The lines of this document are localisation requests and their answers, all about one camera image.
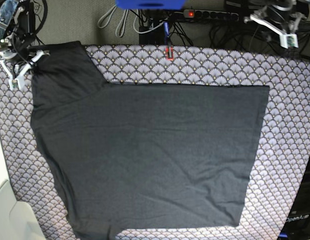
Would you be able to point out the dark grey T-shirt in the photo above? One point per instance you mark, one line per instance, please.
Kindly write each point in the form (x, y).
(146, 156)

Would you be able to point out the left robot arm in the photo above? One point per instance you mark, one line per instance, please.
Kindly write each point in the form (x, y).
(284, 2)

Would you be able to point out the black power strip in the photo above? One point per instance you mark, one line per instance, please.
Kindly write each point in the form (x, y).
(210, 15)

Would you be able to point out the white plastic bin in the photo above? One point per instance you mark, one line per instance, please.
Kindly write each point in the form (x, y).
(17, 219)

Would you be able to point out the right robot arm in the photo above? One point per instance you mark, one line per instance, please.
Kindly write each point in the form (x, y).
(24, 19)

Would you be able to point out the fan-patterned table cloth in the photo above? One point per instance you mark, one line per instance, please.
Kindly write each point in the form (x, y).
(282, 155)

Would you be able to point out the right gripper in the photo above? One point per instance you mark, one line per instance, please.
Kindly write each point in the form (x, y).
(13, 59)

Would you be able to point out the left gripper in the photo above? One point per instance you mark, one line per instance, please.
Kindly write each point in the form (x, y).
(282, 19)

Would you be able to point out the blue mount plate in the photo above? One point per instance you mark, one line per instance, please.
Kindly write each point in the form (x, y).
(150, 4)

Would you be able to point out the red and blue clamp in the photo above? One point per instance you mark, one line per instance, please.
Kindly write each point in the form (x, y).
(169, 47)

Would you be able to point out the black OpenArm box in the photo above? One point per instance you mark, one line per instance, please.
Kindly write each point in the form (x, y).
(297, 225)

